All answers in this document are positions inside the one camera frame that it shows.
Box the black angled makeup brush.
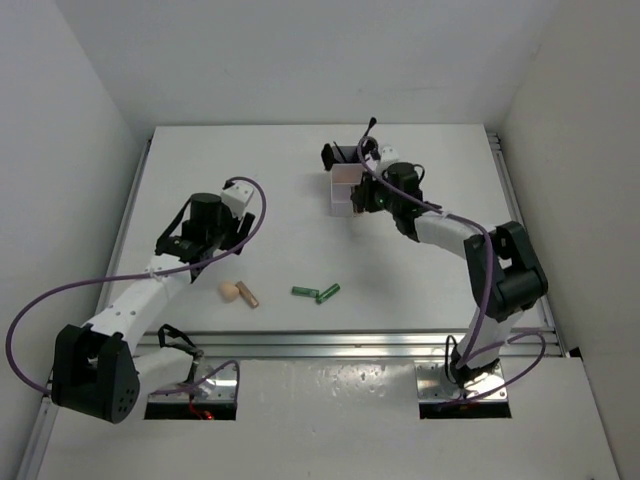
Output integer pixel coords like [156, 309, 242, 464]
[359, 116, 378, 148]

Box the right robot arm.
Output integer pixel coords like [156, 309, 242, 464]
[351, 162, 548, 387]

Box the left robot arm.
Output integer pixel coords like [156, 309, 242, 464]
[51, 182, 255, 424]

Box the green lip balm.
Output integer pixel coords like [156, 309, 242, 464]
[315, 283, 341, 305]
[291, 286, 320, 299]

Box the purple cable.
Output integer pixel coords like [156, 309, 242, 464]
[4, 175, 268, 396]
[357, 135, 547, 404]

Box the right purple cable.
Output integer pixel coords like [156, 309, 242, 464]
[357, 135, 547, 404]

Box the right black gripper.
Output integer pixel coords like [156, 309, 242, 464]
[353, 166, 402, 214]

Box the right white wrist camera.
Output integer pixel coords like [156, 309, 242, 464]
[378, 145, 400, 166]

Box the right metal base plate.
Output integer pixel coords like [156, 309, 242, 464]
[415, 359, 508, 404]

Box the white three-compartment organizer box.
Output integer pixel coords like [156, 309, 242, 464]
[329, 164, 364, 217]

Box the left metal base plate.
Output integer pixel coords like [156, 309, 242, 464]
[148, 360, 240, 405]

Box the metal base plate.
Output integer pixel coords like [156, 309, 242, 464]
[415, 359, 508, 404]
[148, 360, 240, 405]

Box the aluminium front rail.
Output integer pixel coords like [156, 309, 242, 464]
[139, 330, 556, 360]

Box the rose gold lipstick tube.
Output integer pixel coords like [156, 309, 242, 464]
[235, 281, 259, 309]

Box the beige makeup sponge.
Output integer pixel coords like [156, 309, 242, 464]
[218, 282, 240, 303]

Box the black fan makeup brush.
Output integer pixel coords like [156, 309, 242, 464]
[321, 143, 343, 172]

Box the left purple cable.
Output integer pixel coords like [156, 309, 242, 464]
[4, 175, 268, 396]

